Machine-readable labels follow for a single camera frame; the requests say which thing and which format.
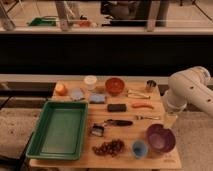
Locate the black eraser block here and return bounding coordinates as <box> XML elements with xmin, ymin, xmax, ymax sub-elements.
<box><xmin>107</xmin><ymin>104</ymin><xmax>127</xmax><ymax>112</ymax></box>

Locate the small metal cup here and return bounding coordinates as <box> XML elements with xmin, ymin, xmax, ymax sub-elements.
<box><xmin>145</xmin><ymin>80</ymin><xmax>157</xmax><ymax>93</ymax></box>

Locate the wooden clothespin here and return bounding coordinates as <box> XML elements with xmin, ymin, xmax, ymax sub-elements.
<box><xmin>127</xmin><ymin>89</ymin><xmax>150</xmax><ymax>99</ymax></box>

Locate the blue sponge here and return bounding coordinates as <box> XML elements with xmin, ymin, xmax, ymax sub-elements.
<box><xmin>89</xmin><ymin>94</ymin><xmax>106</xmax><ymax>104</ymax></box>

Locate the black binder clip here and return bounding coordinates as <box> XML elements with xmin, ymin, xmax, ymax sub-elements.
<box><xmin>90</xmin><ymin>124</ymin><xmax>105</xmax><ymax>137</ymax></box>

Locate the orange round fruit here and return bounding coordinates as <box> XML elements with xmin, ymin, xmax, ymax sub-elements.
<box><xmin>55</xmin><ymin>83</ymin><xmax>67</xmax><ymax>96</ymax></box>

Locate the red bowl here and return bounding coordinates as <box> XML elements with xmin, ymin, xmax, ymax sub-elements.
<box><xmin>105</xmin><ymin>77</ymin><xmax>125</xmax><ymax>96</ymax></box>

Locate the orange carrot toy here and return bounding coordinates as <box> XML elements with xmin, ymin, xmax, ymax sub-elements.
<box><xmin>131</xmin><ymin>103</ymin><xmax>154</xmax><ymax>109</ymax></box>

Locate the background green tray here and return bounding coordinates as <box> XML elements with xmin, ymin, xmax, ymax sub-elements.
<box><xmin>28</xmin><ymin>17</ymin><xmax>56</xmax><ymax>26</ymax></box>

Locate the small blue cup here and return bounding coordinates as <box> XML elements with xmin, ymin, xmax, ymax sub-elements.
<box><xmin>132</xmin><ymin>140</ymin><xmax>148</xmax><ymax>159</ymax></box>

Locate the bunch of dark grapes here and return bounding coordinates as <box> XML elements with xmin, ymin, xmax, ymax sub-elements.
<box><xmin>92</xmin><ymin>139</ymin><xmax>125</xmax><ymax>157</ymax></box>

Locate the wooden board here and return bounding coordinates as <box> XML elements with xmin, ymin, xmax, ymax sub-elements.
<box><xmin>28</xmin><ymin>80</ymin><xmax>183</xmax><ymax>170</ymax></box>

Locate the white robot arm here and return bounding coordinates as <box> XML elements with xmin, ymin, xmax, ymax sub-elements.
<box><xmin>162</xmin><ymin>66</ymin><xmax>213</xmax><ymax>128</ymax></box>

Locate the black handled peeler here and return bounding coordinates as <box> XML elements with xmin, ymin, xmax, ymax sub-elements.
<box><xmin>104</xmin><ymin>119</ymin><xmax>133</xmax><ymax>127</ymax></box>

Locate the purple bowl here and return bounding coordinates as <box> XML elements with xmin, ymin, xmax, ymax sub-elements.
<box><xmin>146</xmin><ymin>124</ymin><xmax>176</xmax><ymax>153</ymax></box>

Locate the green plastic tray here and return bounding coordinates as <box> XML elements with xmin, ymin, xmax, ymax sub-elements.
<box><xmin>26</xmin><ymin>101</ymin><xmax>88</xmax><ymax>161</ymax></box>

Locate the white plastic cup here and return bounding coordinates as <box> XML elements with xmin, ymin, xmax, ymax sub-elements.
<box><xmin>84</xmin><ymin>75</ymin><xmax>97</xmax><ymax>90</ymax></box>

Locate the grey blue cloth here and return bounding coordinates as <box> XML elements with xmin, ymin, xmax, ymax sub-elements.
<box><xmin>69</xmin><ymin>88</ymin><xmax>84</xmax><ymax>101</ymax></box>

